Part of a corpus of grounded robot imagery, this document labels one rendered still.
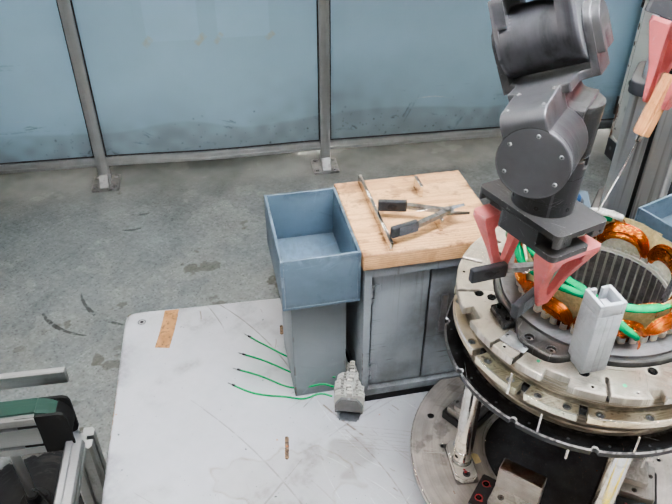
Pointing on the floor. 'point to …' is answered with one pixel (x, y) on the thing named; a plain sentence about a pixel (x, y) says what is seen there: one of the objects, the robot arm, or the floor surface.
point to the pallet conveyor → (52, 435)
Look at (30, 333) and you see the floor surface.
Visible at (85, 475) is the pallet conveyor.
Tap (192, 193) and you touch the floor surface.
